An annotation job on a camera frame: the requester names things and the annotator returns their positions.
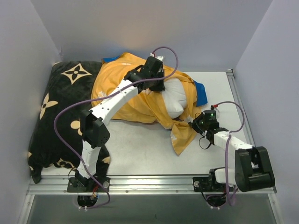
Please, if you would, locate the aluminium front frame rail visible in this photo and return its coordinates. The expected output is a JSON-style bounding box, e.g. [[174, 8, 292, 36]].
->
[[28, 174, 278, 196]]

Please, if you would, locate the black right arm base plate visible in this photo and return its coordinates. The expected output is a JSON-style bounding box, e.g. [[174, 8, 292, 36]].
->
[[192, 176, 226, 193]]

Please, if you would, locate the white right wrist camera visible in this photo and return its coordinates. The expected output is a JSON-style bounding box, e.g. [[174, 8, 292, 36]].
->
[[210, 105, 220, 118]]

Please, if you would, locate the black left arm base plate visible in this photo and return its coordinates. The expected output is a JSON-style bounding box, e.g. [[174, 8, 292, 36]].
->
[[66, 177, 110, 193]]

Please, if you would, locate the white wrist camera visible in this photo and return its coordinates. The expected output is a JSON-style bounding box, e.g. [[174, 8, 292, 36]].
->
[[210, 105, 220, 118], [150, 53, 164, 62]]

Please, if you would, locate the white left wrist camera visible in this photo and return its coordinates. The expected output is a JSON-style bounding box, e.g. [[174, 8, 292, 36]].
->
[[150, 53, 164, 62]]

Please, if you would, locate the blue and orange pillowcase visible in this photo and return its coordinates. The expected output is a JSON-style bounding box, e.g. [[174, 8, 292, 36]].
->
[[91, 52, 207, 155]]

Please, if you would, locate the white pillow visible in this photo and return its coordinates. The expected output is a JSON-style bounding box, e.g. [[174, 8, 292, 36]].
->
[[162, 78, 187, 119]]

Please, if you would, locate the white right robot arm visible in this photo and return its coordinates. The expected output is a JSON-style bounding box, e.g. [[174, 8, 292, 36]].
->
[[188, 110, 275, 192]]

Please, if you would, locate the black patterned plush pillow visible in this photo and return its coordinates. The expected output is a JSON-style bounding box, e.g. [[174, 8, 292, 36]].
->
[[28, 61, 111, 184]]

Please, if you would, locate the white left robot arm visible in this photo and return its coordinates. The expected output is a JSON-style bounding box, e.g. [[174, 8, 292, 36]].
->
[[75, 55, 164, 192]]

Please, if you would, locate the aluminium right frame rail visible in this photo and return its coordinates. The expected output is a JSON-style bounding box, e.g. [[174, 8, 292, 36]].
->
[[226, 69, 266, 175]]

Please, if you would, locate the aluminium frame rail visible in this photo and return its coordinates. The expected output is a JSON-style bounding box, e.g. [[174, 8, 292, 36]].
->
[[28, 174, 278, 196], [226, 69, 266, 175]]

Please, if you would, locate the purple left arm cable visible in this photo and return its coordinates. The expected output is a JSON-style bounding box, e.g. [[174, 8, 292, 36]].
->
[[53, 46, 179, 209]]

